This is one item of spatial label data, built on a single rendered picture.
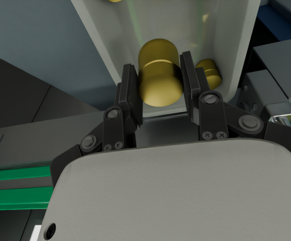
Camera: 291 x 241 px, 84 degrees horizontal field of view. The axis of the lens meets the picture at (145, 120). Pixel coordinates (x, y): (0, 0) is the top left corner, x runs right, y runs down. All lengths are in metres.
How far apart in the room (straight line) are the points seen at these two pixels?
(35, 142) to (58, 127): 0.07
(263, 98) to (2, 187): 0.56
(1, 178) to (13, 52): 0.36
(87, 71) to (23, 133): 0.26
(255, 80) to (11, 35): 0.59
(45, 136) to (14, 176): 0.12
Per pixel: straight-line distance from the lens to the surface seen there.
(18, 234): 0.73
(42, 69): 0.65
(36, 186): 0.46
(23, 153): 0.51
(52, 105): 0.98
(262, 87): 0.28
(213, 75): 0.28
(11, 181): 0.53
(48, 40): 0.57
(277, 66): 0.32
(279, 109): 0.25
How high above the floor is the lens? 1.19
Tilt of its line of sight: 36 degrees down
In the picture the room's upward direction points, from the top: 179 degrees counter-clockwise
